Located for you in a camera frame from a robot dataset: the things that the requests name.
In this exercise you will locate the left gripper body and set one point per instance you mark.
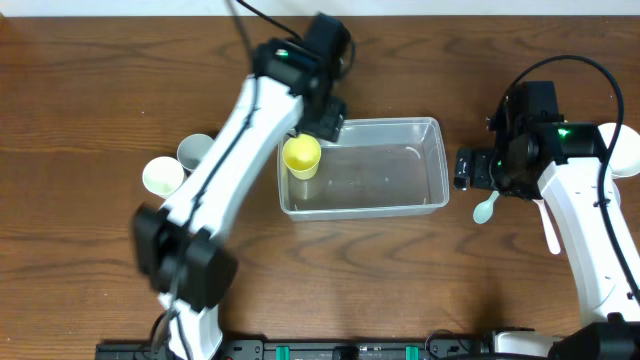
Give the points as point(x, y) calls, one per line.
point(326, 126)

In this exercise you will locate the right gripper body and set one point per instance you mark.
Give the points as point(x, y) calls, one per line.
point(470, 168)

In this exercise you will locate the yellow plastic cup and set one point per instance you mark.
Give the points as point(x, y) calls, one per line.
point(301, 156)

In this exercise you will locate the mint green plastic spoon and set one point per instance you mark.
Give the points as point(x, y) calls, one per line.
point(484, 210)

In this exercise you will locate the white plastic fork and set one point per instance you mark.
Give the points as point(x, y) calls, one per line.
point(548, 228)

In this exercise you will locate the grey plastic cup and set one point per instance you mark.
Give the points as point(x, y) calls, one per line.
point(192, 150)

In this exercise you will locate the white plastic bowl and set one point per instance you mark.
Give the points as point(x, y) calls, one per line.
point(626, 155)

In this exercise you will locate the white plastic cup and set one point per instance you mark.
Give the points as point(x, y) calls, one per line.
point(163, 176)

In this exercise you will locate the light blue plastic bowl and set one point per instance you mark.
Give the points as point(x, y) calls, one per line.
point(616, 194)

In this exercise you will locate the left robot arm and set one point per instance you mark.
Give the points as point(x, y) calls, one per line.
point(179, 246)

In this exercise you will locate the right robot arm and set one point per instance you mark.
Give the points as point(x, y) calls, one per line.
point(538, 156)

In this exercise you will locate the clear plastic container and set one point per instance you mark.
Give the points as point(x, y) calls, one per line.
point(383, 167)

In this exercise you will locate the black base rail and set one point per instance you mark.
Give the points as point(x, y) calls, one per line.
point(265, 350)

